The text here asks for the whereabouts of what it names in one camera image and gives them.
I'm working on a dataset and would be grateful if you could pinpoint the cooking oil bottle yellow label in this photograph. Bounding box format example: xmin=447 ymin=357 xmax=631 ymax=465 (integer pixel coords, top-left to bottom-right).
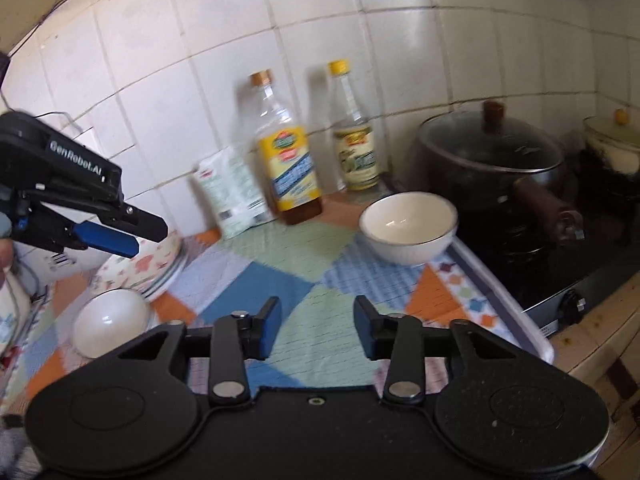
xmin=248 ymin=68 xmax=325 ymax=226

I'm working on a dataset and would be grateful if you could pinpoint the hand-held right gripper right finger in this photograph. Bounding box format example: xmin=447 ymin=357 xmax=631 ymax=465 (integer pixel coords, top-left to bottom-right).
xmin=353 ymin=295 xmax=507 ymax=406

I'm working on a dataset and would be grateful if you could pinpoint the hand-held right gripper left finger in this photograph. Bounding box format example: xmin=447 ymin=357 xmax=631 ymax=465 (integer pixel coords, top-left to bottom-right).
xmin=117 ymin=296 xmax=282 ymax=408

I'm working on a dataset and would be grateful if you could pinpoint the colourful patterned table mat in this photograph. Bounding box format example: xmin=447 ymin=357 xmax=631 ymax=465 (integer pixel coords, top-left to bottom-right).
xmin=0 ymin=194 xmax=551 ymax=411

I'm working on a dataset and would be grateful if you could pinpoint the wooden cabinet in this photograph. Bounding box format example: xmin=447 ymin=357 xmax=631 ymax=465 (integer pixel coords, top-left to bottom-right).
xmin=549 ymin=269 xmax=640 ymax=480

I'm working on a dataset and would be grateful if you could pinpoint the white and green bag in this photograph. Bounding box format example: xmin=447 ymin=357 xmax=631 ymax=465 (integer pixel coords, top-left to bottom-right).
xmin=193 ymin=145 xmax=275 ymax=240

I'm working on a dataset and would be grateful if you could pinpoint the black gas stove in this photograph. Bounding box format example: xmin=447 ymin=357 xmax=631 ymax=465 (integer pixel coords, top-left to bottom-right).
xmin=445 ymin=125 xmax=640 ymax=366

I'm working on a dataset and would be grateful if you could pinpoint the plain white bowl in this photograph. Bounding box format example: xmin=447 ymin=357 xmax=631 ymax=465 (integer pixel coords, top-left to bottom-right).
xmin=71 ymin=288 xmax=152 ymax=360

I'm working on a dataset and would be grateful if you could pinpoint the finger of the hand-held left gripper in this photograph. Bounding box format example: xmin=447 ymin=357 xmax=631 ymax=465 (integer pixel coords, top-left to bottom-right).
xmin=99 ymin=203 xmax=170 ymax=243
xmin=62 ymin=219 xmax=140 ymax=260

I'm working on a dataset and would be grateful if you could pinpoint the white dish with orange print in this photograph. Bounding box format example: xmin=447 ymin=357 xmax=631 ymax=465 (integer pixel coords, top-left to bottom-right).
xmin=94 ymin=230 xmax=182 ymax=292

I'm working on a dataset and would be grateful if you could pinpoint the glass pot lid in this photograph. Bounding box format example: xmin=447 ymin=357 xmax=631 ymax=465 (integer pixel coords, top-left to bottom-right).
xmin=419 ymin=99 xmax=566 ymax=174

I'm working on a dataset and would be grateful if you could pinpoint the white enamel pot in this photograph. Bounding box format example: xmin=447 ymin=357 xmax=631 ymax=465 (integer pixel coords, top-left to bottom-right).
xmin=582 ymin=107 xmax=640 ymax=177

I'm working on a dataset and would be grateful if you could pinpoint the black pot wooden handle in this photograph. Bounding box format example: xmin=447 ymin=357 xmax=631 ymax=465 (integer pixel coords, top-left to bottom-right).
xmin=416 ymin=110 xmax=586 ymax=261

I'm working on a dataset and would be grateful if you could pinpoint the clear bottle yellow cap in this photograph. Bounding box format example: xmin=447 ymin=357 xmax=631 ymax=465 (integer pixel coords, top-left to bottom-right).
xmin=327 ymin=59 xmax=382 ymax=192

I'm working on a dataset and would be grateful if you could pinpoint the white bowl with dark rim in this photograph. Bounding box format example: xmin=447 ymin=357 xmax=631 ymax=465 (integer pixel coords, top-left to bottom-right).
xmin=358 ymin=191 xmax=459 ymax=267

